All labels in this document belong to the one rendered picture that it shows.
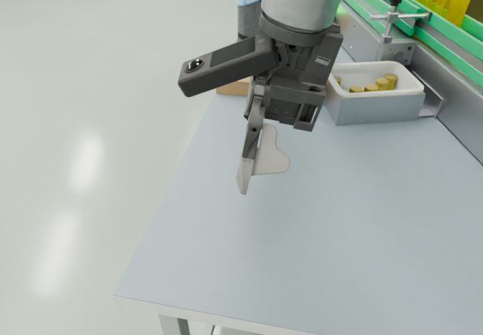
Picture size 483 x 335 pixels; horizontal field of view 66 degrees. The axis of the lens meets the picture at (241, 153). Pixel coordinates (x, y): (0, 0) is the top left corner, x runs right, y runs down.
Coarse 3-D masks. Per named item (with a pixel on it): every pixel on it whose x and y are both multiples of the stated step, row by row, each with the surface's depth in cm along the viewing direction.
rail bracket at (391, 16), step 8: (392, 0) 96; (400, 0) 96; (392, 8) 98; (376, 16) 99; (384, 16) 99; (392, 16) 98; (400, 16) 99; (408, 16) 100; (416, 16) 100; (424, 16) 100; (384, 40) 102
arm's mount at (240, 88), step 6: (246, 78) 106; (228, 84) 106; (234, 84) 105; (240, 84) 105; (246, 84) 105; (216, 90) 108; (222, 90) 107; (228, 90) 107; (234, 90) 107; (240, 90) 106; (246, 90) 106
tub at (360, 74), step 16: (336, 64) 103; (352, 64) 103; (368, 64) 103; (384, 64) 104; (400, 64) 103; (352, 80) 106; (368, 80) 106; (400, 80) 102; (416, 80) 96; (352, 96) 90; (368, 96) 91
